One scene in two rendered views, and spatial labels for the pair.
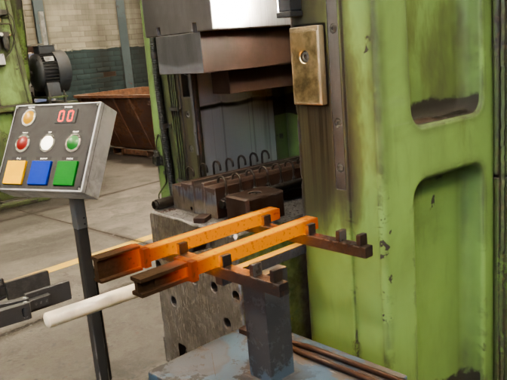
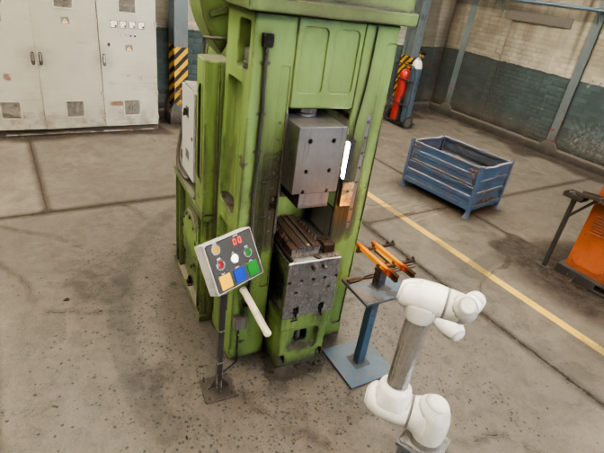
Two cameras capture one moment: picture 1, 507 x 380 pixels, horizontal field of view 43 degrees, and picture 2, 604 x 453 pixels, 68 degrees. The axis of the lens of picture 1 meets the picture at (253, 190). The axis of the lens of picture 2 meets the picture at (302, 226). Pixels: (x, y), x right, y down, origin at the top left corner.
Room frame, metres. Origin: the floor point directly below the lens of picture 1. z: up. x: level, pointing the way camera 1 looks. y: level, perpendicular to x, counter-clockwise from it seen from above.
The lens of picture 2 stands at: (1.26, 2.57, 2.46)
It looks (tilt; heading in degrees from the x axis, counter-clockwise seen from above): 29 degrees down; 279
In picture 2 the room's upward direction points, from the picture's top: 8 degrees clockwise
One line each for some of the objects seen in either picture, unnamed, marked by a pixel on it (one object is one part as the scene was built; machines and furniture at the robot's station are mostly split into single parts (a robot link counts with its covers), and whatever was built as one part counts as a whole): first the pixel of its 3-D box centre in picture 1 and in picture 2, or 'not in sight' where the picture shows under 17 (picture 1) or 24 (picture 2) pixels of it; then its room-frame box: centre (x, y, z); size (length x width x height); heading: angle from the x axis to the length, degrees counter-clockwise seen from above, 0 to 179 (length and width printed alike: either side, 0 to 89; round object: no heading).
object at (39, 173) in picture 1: (40, 173); (239, 274); (1.87, 0.63, 1.01); 0.07 x 0.05 x 0.07; 63
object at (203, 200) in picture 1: (256, 181); (291, 234); (1.73, -0.01, 0.96); 0.42 x 0.20 x 0.09; 128
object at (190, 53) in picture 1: (245, 48); (298, 185); (1.73, -0.01, 1.32); 0.42 x 0.20 x 0.10; 128
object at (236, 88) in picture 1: (265, 76); not in sight; (1.73, -0.06, 1.24); 0.30 x 0.07 x 0.06; 128
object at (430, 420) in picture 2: not in sight; (430, 416); (0.78, 1.02, 0.77); 0.18 x 0.16 x 0.22; 171
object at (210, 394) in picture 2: not in sight; (217, 383); (1.99, 0.57, 0.05); 0.22 x 0.22 x 0.09; 38
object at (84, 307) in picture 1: (115, 297); (255, 311); (1.81, 0.44, 0.62); 0.44 x 0.05 x 0.05; 128
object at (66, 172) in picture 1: (66, 173); (252, 268); (1.83, 0.54, 1.01); 0.07 x 0.05 x 0.07; 63
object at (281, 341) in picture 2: not in sight; (287, 315); (1.69, -0.05, 0.23); 0.55 x 0.37 x 0.47; 128
